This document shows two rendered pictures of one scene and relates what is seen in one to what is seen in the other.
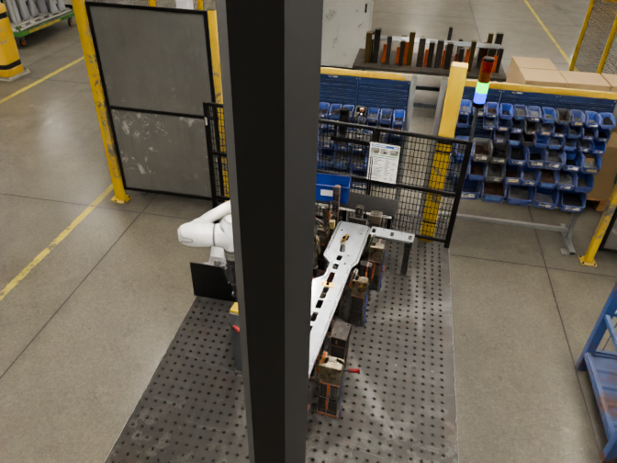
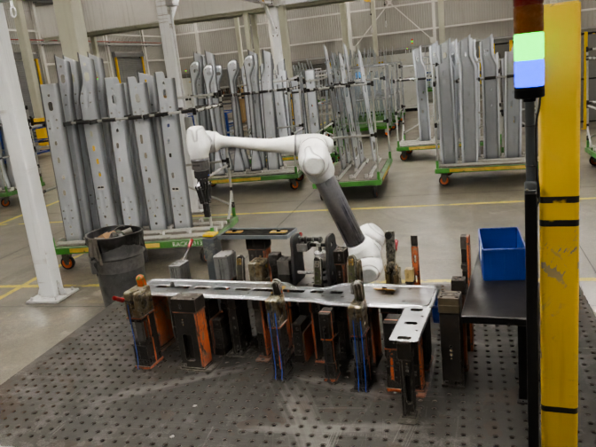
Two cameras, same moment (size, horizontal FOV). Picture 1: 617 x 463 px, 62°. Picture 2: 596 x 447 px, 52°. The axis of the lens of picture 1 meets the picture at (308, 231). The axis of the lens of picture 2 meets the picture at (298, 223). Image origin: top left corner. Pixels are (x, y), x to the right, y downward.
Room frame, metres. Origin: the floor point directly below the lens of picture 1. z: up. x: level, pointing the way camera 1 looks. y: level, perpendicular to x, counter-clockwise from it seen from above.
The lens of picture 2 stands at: (2.60, -2.57, 1.91)
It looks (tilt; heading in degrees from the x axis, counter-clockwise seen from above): 14 degrees down; 96
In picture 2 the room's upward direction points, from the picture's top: 6 degrees counter-clockwise
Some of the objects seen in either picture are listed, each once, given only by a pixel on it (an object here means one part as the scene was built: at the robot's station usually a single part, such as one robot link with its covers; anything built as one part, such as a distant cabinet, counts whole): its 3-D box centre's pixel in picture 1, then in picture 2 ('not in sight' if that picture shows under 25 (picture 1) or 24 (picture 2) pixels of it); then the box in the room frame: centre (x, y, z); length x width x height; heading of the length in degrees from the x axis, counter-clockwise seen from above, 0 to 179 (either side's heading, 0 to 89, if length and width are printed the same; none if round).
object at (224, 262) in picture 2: not in sight; (230, 294); (1.97, 0.13, 0.90); 0.13 x 0.10 x 0.41; 74
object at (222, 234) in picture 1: (229, 231); (198, 141); (1.86, 0.35, 1.62); 0.13 x 0.11 x 0.16; 93
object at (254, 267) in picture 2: not in sight; (262, 299); (2.13, 0.08, 0.89); 0.13 x 0.11 x 0.38; 74
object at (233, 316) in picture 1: (240, 340); (216, 278); (1.86, 0.34, 0.92); 0.08 x 0.08 x 0.44; 74
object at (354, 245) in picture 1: (328, 287); (273, 291); (2.22, -0.12, 1.00); 1.38 x 0.22 x 0.02; 164
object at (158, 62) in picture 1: (162, 117); not in sight; (4.55, 1.41, 1.00); 1.34 x 0.14 x 2.00; 80
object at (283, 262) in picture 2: not in sight; (290, 296); (2.26, 0.08, 0.89); 0.13 x 0.11 x 0.38; 74
